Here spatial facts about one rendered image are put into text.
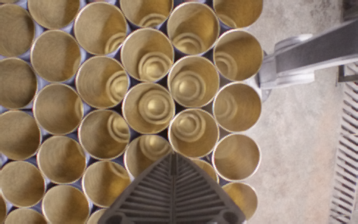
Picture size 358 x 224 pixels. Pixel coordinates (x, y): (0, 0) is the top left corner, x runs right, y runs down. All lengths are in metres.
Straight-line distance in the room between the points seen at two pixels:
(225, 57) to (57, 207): 0.37
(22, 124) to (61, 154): 0.08
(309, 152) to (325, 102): 0.56
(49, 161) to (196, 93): 0.25
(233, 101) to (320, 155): 1.96
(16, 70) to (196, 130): 0.30
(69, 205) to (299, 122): 1.89
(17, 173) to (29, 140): 0.05
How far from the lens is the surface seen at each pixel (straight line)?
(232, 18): 0.32
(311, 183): 2.26
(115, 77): 0.28
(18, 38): 0.34
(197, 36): 0.29
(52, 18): 0.31
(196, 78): 0.26
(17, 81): 0.33
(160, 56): 0.27
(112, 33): 0.30
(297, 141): 1.95
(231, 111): 0.28
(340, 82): 2.18
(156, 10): 0.30
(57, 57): 0.30
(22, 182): 0.34
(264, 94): 1.41
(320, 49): 0.73
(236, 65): 0.29
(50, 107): 0.28
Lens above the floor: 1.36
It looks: 84 degrees down
